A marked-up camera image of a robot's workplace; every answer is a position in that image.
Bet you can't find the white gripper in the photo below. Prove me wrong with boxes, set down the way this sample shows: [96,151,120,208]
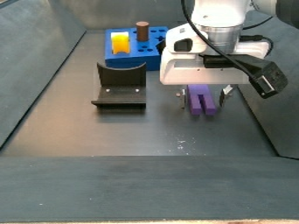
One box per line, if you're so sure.
[160,24,270,109]

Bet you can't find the purple double-square block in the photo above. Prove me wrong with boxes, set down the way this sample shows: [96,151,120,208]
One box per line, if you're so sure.
[187,84,216,116]

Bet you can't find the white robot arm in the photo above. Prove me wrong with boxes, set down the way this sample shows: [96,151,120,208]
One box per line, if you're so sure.
[160,0,299,115]

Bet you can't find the blue shape-sorting board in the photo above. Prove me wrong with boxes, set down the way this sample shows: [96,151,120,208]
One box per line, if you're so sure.
[106,26,168,71]

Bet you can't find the black curved holder stand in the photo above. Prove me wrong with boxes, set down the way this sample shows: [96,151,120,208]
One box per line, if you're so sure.
[91,64,146,109]

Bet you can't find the brown cylinder peg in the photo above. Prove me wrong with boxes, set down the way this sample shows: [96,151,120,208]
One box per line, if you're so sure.
[135,21,150,42]

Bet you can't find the yellow arch block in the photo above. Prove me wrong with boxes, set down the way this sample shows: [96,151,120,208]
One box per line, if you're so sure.
[111,31,130,54]

